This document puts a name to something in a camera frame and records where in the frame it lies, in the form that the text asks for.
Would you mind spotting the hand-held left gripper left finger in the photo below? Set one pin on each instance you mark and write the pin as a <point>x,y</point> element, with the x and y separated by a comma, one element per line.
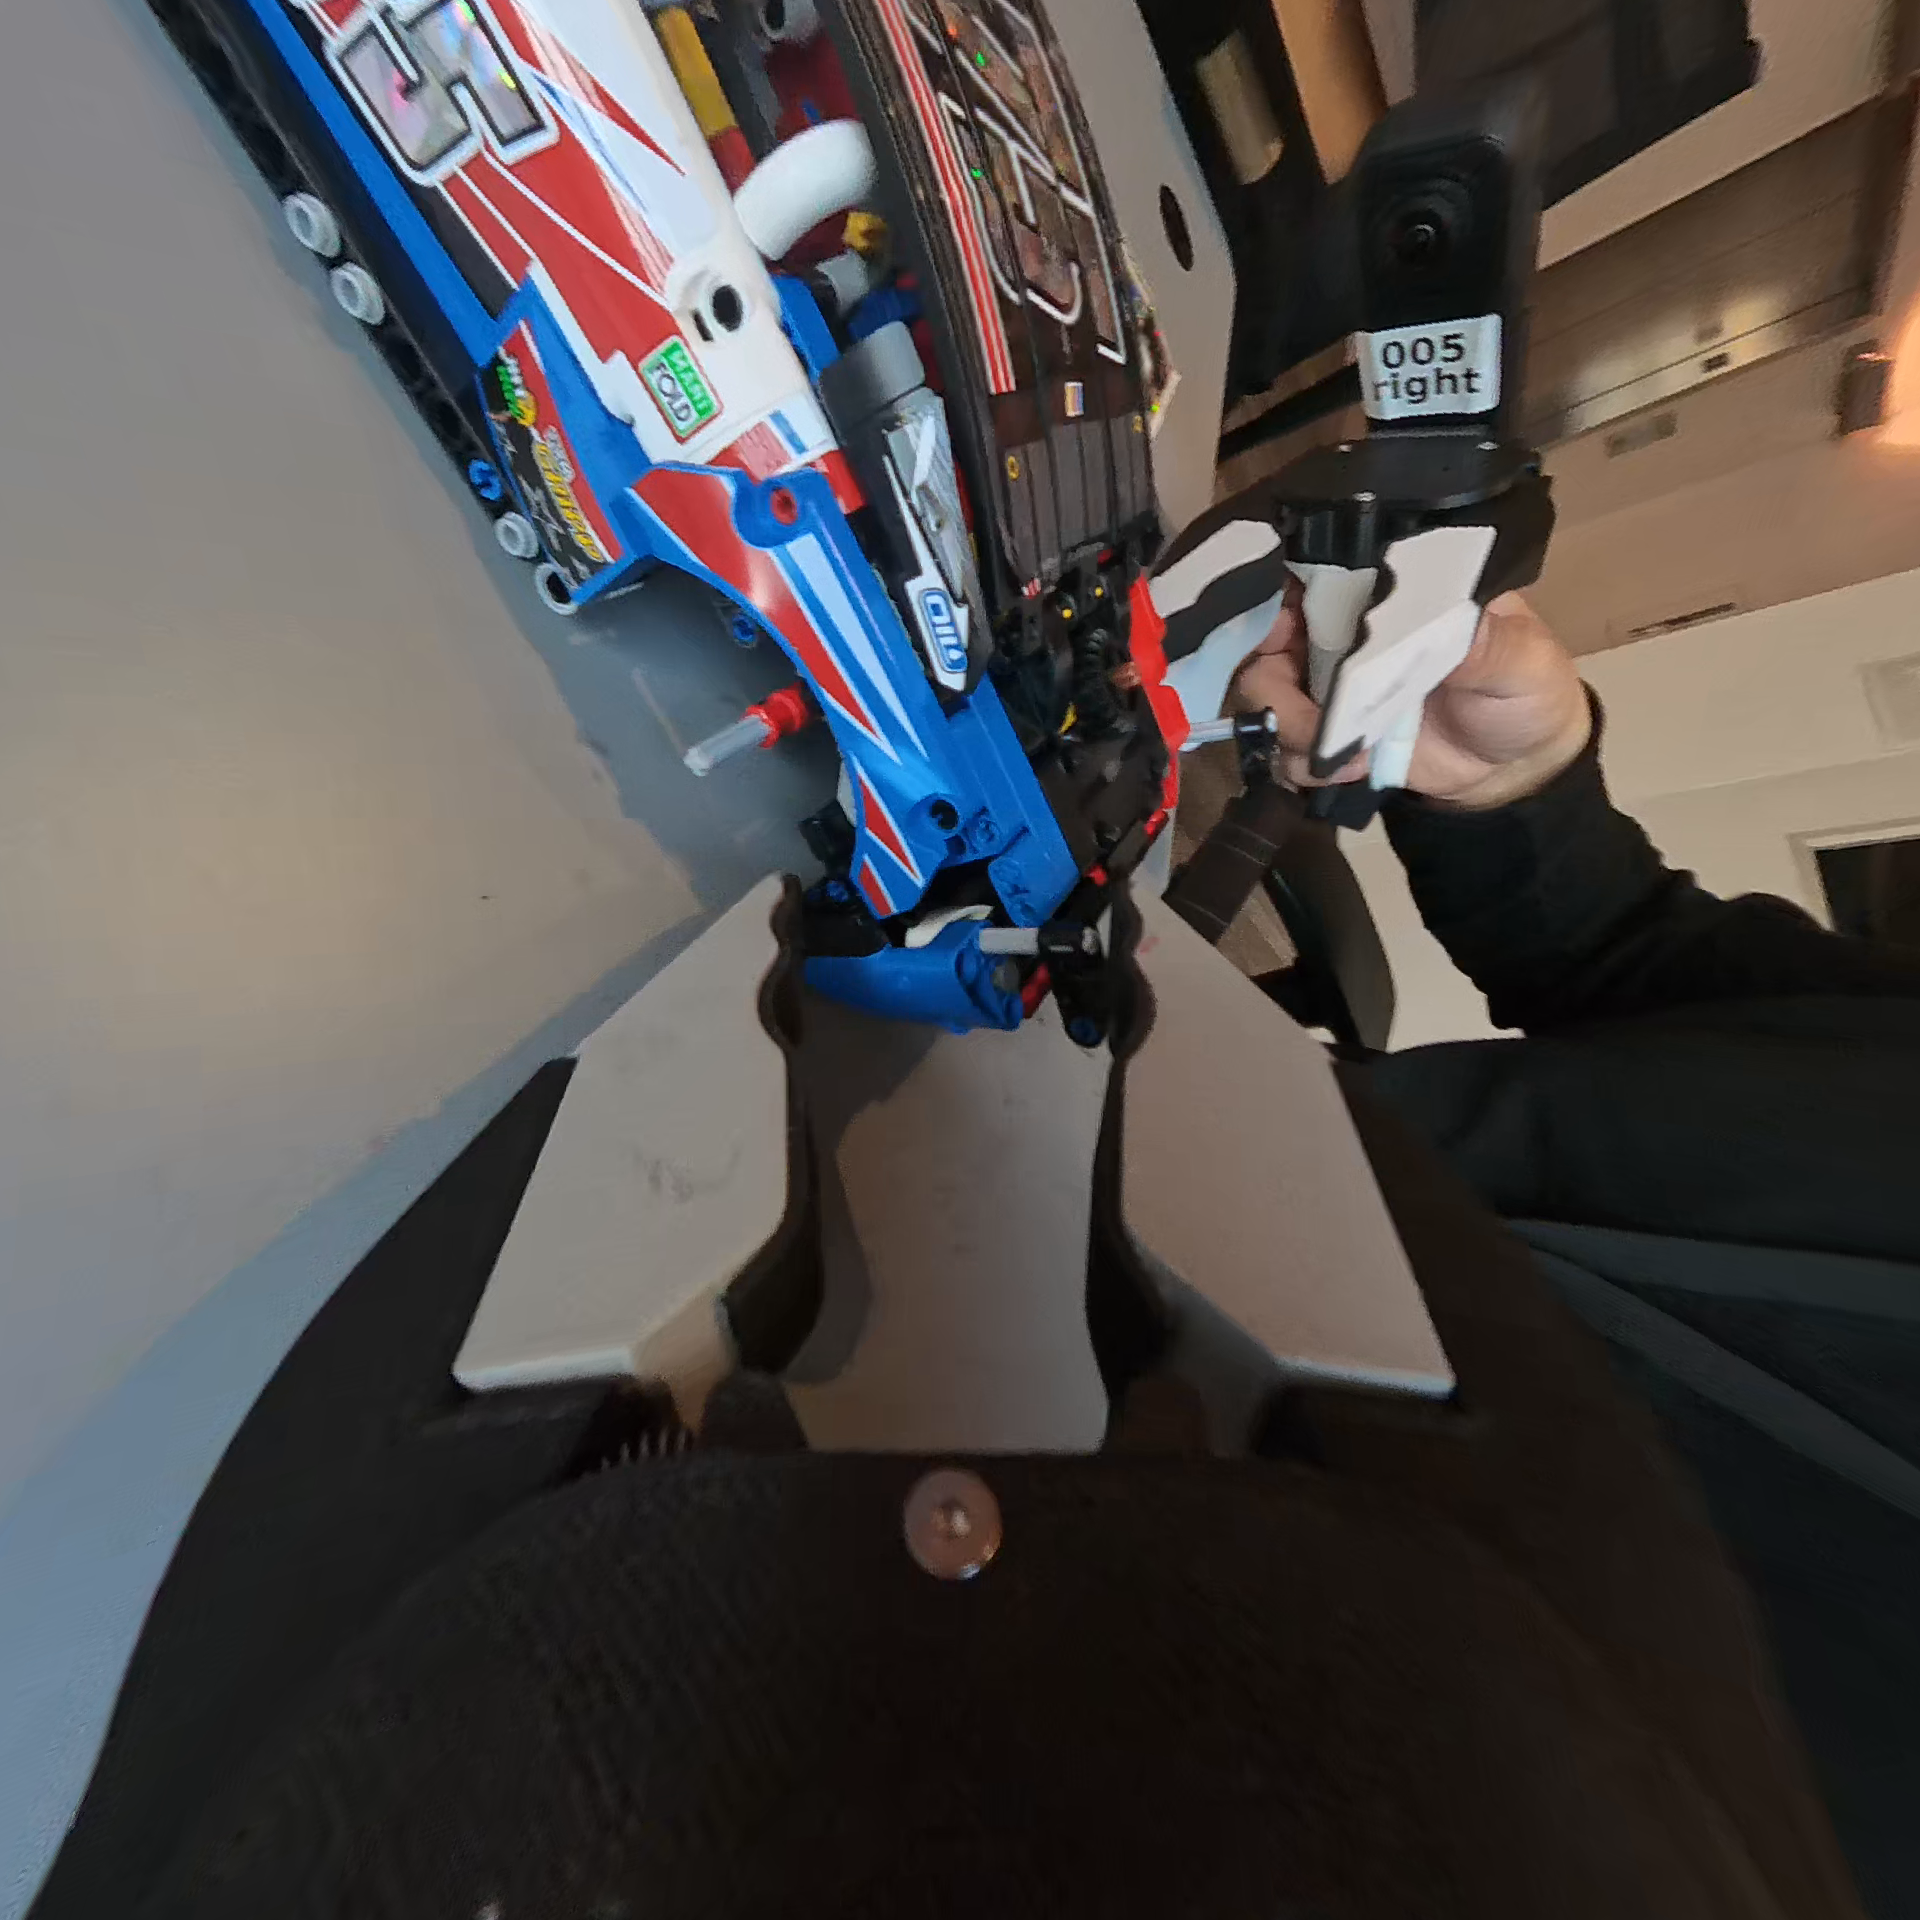
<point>645,1187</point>

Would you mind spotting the red white blue toy car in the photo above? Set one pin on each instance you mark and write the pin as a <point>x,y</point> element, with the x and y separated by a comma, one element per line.
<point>599,226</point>

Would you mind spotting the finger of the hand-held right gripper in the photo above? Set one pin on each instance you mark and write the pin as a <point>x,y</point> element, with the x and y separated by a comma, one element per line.
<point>1221,600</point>
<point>1425,600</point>

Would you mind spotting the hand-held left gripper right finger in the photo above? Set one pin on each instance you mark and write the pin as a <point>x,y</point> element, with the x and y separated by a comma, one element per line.
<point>1275,1200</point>

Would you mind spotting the person's right forearm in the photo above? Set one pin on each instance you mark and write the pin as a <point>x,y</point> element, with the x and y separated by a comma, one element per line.
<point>1649,932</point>

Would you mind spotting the person's right hand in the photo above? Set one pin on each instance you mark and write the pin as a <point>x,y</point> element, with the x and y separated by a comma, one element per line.
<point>1514,705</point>

